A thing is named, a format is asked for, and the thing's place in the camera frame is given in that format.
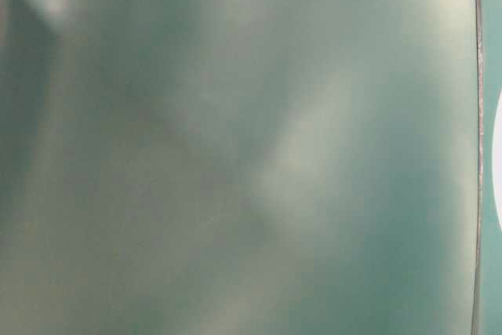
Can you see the white round bowl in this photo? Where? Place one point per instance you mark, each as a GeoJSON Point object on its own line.
{"type": "Point", "coordinates": [497, 160]}

